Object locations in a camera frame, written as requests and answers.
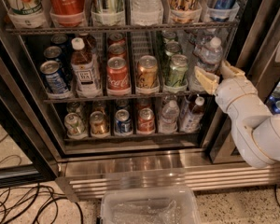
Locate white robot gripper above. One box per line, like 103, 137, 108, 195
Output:
194, 60, 258, 112

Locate clear water bottle shelf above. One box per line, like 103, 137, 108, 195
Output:
189, 36, 223, 92

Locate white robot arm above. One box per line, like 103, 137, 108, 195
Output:
194, 61, 280, 168

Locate green can front middle shelf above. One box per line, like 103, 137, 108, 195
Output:
165, 54, 189, 88

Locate white label bottle bottom shelf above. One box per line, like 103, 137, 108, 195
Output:
179, 95, 204, 133

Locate water bottle bottom shelf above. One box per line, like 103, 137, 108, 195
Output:
160, 100, 179, 133

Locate gold can middle shelf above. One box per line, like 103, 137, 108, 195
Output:
136, 55, 158, 89

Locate red can bottom shelf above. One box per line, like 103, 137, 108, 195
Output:
137, 108, 155, 132

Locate red can shelf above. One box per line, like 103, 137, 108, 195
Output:
108, 44, 126, 59
137, 108, 155, 132

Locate water bottle top shelf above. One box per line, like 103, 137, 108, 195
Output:
132, 0, 161, 25

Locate blue can bottom shelf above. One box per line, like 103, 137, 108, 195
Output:
115, 109, 132, 134

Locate blue can shelf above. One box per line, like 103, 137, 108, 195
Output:
43, 46, 66, 64
115, 109, 132, 134
40, 61, 69, 94

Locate gold can bottom shelf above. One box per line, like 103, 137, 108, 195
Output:
90, 111, 109, 134

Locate brown tea bottle white label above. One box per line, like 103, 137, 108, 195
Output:
71, 37, 101, 97

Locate green can bottom shelf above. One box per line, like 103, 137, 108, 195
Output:
64, 113, 86, 136

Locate blue can front middle shelf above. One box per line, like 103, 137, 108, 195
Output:
40, 61, 69, 94

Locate large coca-cola bottle top shelf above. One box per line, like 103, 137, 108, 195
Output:
50, 0, 85, 27

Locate red coca-cola can front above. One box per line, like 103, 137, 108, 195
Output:
106, 57, 130, 91

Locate clear plastic bin on floor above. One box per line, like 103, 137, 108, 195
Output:
100, 186, 202, 224

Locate middle wire shelf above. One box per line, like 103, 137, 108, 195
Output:
44, 91, 211, 104

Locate wire shelf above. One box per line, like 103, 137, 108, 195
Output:
44, 91, 211, 104
6, 20, 239, 35

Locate top wire shelf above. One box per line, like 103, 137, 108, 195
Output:
6, 20, 239, 35

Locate black cables on floor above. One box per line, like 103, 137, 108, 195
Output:
0, 184, 84, 224

